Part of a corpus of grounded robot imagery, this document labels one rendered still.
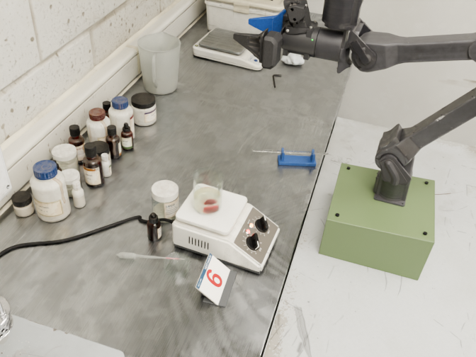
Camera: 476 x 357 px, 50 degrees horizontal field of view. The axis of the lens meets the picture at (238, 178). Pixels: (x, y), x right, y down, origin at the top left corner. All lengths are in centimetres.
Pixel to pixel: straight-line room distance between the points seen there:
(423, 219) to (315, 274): 25
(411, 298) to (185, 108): 84
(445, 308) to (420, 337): 10
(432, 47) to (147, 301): 69
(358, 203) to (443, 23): 132
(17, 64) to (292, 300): 78
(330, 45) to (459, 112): 26
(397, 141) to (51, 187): 71
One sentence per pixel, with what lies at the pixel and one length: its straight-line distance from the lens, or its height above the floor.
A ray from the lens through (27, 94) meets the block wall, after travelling 129.
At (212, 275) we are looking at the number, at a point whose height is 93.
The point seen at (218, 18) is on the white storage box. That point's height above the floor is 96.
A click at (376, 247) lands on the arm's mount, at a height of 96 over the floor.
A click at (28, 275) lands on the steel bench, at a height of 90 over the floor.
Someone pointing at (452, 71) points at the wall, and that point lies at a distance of 238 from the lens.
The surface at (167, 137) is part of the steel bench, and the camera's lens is 141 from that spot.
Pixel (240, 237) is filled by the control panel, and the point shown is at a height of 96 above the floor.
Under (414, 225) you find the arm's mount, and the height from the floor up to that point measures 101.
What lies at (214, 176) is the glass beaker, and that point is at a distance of 104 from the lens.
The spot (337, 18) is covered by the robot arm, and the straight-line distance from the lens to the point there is 96.
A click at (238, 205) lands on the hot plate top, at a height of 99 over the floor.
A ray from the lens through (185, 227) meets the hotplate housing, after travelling 105.
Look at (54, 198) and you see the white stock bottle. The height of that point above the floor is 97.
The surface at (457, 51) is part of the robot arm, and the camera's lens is 97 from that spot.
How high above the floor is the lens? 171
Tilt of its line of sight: 39 degrees down
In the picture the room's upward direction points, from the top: 5 degrees clockwise
